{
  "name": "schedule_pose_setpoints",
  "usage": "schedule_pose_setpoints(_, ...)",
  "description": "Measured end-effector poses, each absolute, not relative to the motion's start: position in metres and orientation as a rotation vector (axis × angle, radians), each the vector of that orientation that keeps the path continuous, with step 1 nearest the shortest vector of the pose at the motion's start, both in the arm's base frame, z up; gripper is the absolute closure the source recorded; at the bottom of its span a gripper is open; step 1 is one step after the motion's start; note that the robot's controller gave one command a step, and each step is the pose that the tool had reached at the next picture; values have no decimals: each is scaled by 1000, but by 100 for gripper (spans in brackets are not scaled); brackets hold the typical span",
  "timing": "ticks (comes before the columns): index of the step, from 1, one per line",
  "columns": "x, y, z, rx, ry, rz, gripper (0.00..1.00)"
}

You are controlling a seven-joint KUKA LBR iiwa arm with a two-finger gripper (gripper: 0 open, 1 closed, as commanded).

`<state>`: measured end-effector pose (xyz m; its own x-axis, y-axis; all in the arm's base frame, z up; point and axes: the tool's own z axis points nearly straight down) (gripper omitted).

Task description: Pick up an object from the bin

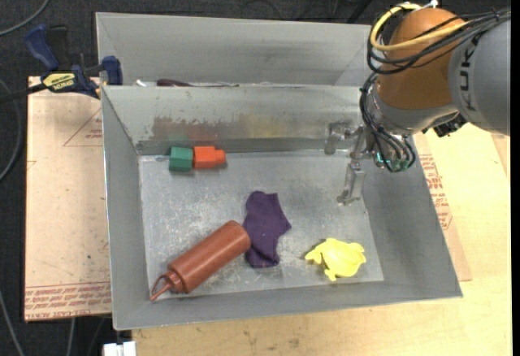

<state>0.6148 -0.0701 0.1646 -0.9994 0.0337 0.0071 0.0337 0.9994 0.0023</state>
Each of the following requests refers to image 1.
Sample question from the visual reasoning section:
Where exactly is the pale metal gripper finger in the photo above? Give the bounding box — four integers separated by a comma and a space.
323, 121, 358, 156
336, 158, 366, 206

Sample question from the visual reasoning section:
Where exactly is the grey metal bin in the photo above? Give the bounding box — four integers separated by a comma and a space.
95, 11, 464, 332

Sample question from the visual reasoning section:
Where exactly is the yellow rubber toy animal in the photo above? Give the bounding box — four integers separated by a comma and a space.
304, 237, 367, 282

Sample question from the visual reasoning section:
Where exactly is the purple cloth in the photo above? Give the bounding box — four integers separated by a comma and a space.
242, 190, 293, 269

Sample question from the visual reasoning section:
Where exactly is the orange toy block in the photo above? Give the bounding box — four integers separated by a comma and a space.
192, 145, 227, 170

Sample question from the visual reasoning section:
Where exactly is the green toy block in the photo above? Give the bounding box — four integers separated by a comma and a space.
168, 145, 194, 173

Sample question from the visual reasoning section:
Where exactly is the brown squeeze bottle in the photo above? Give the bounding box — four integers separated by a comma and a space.
149, 219, 252, 302

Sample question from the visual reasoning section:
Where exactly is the brown cardboard board, red print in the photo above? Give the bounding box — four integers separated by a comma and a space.
24, 76, 475, 323

